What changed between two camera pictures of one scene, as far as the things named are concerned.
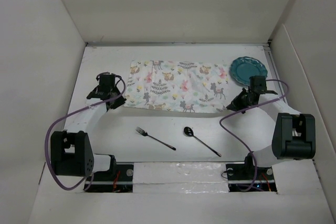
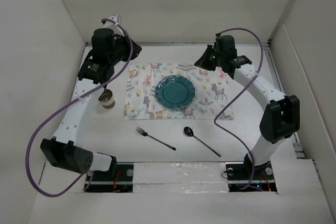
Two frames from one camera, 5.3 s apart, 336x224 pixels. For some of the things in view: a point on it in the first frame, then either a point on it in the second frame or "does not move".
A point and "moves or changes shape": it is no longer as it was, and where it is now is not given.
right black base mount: (246, 177) does not move
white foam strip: (176, 178) does not move
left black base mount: (118, 179) does not move
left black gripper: (119, 102) -> (123, 39)
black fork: (142, 131) does not move
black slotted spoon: (189, 131) does not move
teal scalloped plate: (242, 67) moves or changes shape
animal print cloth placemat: (177, 86) moves or changes shape
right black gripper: (235, 103) -> (202, 63)
